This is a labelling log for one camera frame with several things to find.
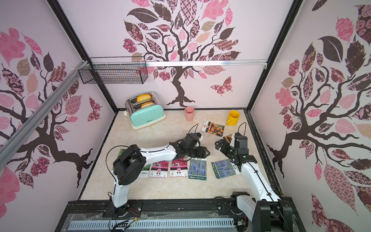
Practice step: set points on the yellow mug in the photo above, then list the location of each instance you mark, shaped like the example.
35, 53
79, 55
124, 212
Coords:
233, 118

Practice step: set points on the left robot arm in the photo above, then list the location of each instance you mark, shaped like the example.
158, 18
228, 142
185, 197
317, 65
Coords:
127, 167

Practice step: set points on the toast slice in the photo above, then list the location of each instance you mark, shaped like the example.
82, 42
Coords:
147, 104
143, 98

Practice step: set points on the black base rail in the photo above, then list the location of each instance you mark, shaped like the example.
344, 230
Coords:
218, 207

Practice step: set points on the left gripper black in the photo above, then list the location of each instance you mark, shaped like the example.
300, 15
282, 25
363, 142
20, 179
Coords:
201, 153

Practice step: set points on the pink cup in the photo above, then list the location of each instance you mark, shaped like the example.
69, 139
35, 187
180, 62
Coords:
189, 113

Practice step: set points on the green gourd seed packet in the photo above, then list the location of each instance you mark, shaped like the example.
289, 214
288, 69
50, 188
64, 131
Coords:
144, 173

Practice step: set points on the aluminium rail left wall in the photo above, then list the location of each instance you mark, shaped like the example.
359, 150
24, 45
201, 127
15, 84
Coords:
21, 135

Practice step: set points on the hollyhock seed packet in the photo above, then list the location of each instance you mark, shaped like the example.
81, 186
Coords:
159, 169
179, 168

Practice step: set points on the black wire basket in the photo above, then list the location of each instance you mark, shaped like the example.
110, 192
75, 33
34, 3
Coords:
115, 70

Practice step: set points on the mint green toaster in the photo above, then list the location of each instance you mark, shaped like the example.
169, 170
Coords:
140, 118

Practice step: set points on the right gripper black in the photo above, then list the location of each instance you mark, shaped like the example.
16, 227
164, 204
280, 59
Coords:
225, 146

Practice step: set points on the marigold seed packet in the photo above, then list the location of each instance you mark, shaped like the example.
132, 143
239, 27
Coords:
229, 138
213, 128

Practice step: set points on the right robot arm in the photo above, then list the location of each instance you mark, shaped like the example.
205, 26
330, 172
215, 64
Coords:
265, 210

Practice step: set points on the toast slice rear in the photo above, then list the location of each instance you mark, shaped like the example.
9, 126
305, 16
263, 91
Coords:
143, 98

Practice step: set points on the lavender seed packet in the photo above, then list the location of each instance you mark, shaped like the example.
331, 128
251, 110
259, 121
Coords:
198, 169
224, 168

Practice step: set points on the toast slice front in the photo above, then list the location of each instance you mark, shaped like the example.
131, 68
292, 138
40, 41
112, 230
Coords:
147, 104

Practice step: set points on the white slotted cable duct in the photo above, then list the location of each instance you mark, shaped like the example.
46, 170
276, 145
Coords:
150, 224

